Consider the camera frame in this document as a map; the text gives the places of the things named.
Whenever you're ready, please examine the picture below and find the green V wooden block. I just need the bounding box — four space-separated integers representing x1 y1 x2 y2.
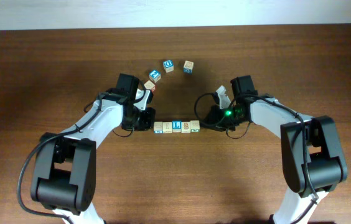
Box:
190 120 200 133

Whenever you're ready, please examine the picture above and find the red three wooden block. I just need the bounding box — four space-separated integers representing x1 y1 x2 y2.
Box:
162 122 172 134

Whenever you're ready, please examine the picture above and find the yellow O wooden block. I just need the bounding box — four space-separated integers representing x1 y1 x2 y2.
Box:
181 121 191 133

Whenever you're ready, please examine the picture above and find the blue L wooden block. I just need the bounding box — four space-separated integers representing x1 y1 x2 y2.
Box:
172 120 182 133

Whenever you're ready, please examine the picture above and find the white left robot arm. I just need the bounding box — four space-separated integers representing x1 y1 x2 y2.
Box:
24 87 155 223

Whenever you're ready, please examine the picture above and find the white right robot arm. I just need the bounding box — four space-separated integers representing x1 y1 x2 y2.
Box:
200 85 348 223

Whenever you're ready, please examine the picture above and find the red E wooden block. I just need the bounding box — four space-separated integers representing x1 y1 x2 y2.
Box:
144 80 156 93

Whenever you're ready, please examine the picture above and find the blue Z wooden block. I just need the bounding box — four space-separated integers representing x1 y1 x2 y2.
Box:
149 70 161 83

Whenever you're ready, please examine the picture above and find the blue D wooden block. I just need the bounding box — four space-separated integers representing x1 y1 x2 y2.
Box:
162 60 174 73

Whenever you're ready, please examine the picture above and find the blue H wooden block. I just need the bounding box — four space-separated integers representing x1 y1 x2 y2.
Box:
183 60 194 74

